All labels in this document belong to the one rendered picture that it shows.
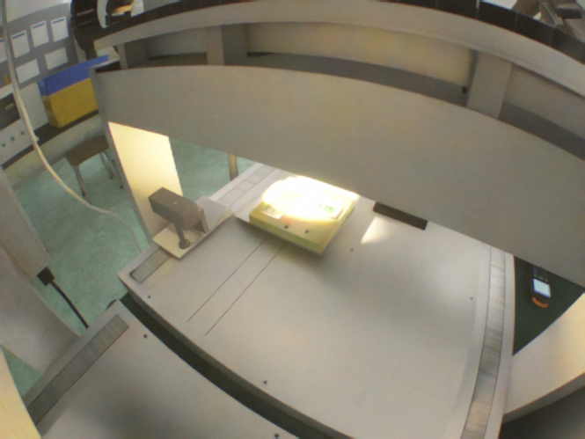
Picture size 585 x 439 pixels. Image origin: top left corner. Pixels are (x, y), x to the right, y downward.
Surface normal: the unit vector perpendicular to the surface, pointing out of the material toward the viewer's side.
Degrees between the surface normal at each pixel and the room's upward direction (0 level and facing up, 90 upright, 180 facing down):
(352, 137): 90
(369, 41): 90
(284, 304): 0
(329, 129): 90
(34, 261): 90
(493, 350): 0
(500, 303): 0
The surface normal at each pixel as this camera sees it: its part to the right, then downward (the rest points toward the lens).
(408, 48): -0.52, 0.56
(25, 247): 0.86, 0.34
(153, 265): 0.00, -0.75
